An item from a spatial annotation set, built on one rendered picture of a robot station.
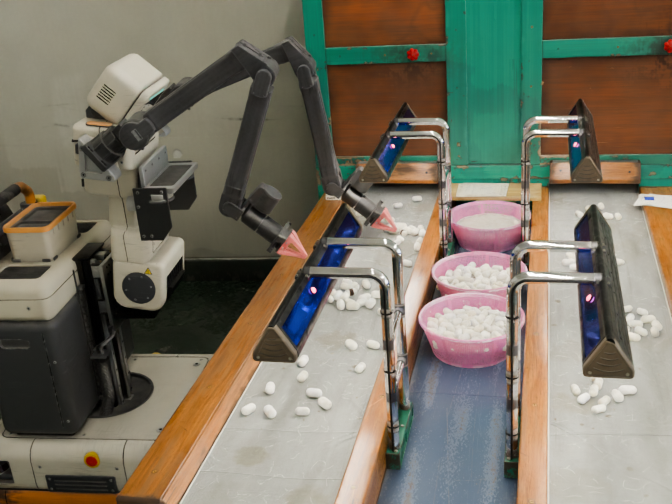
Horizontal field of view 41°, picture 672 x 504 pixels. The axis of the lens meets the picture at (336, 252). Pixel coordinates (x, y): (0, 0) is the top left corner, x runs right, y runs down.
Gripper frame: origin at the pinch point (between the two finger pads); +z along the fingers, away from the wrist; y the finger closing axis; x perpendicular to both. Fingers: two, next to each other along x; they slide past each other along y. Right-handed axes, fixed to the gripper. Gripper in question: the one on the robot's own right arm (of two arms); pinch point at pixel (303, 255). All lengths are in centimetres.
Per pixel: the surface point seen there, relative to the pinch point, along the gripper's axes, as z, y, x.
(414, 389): 39, -37, -9
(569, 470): 61, -73, -36
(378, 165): 1.2, 8.9, -31.0
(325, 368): 18.5, -39.9, -0.5
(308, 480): 23, -82, -5
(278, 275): -1.7, 6.4, 13.8
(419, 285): 30.3, 2.3, -12.9
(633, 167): 73, 82, -58
